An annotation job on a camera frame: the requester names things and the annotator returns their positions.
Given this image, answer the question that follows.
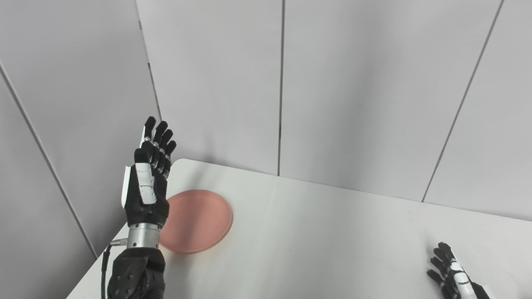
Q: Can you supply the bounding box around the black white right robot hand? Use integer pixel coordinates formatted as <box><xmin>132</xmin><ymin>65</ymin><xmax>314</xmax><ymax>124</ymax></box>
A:
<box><xmin>427</xmin><ymin>242</ymin><xmax>496</xmax><ymax>299</ymax></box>

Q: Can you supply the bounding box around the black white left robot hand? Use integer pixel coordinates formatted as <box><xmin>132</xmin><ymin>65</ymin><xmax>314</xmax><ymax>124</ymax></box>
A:
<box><xmin>121</xmin><ymin>116</ymin><xmax>177</xmax><ymax>228</ymax></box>

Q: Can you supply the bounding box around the pink round plate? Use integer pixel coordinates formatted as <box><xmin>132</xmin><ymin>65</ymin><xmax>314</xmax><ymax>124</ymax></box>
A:
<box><xmin>159</xmin><ymin>190</ymin><xmax>234</xmax><ymax>254</ymax></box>

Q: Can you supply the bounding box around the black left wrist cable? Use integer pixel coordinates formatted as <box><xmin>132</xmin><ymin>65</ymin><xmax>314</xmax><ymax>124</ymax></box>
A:
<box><xmin>101</xmin><ymin>238</ymin><xmax>128</xmax><ymax>299</ymax></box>

